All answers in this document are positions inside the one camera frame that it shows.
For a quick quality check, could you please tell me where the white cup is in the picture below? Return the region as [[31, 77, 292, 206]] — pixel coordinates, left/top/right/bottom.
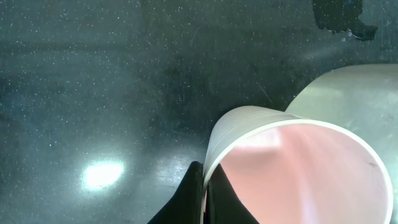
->
[[285, 63, 398, 224]]

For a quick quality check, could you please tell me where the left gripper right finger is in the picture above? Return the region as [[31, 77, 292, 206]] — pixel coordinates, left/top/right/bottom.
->
[[206, 164, 261, 224]]

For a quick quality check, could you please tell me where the pink cup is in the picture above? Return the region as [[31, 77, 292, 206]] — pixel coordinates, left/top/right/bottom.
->
[[200, 105, 395, 224]]

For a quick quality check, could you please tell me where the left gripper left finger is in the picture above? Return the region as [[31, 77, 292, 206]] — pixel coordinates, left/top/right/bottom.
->
[[147, 161, 205, 224]]

